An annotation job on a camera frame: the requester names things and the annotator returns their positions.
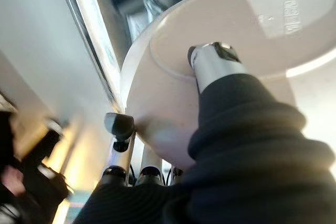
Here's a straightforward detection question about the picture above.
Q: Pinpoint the cream ceramic plate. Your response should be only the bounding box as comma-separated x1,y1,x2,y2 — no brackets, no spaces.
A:
120,0,336,172

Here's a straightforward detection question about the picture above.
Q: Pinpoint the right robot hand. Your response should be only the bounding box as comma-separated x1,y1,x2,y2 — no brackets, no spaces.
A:
73,41,336,224

